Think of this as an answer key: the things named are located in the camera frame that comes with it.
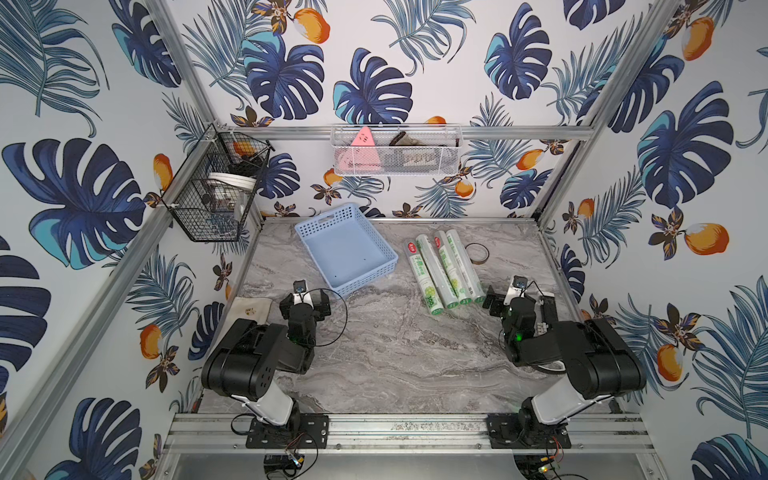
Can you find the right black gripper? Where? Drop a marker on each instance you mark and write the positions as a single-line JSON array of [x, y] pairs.
[[498, 300]]

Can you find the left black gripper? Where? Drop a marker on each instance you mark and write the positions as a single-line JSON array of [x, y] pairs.
[[303, 306]]

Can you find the plastic wrap roll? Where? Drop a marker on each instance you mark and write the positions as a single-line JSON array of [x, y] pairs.
[[451, 268], [423, 278], [474, 286], [437, 272]]

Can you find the light blue plastic basket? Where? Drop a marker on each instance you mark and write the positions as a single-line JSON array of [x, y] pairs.
[[347, 249]]

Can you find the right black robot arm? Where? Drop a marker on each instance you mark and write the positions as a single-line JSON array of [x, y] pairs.
[[597, 362]]

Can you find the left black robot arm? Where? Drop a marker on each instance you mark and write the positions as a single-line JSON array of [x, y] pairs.
[[245, 360]]

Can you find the white bowl in basket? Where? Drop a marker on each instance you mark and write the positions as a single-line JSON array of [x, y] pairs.
[[219, 179]]

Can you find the brown item in basket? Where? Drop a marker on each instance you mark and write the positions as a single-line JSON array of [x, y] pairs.
[[403, 139]]

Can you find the beige printed cloth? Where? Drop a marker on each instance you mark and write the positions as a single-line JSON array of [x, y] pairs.
[[252, 309]]

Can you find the pink triangular item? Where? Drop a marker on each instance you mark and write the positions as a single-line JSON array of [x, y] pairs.
[[361, 156]]

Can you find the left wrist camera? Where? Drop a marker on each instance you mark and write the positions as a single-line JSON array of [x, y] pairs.
[[300, 288]]

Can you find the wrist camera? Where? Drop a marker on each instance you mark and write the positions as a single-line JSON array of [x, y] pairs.
[[300, 288], [517, 287]]

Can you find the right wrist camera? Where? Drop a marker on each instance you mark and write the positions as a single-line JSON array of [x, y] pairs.
[[517, 287]]

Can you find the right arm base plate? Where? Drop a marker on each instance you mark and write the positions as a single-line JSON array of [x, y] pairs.
[[523, 431]]

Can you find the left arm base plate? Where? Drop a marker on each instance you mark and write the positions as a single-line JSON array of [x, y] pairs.
[[303, 431]]

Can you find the black wire wall basket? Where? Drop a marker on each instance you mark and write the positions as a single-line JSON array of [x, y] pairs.
[[216, 214]]

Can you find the aluminium front rail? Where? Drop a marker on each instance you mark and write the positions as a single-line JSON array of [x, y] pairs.
[[586, 433]]

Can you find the white wire wall basket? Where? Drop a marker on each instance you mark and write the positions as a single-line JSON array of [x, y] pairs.
[[440, 154]]

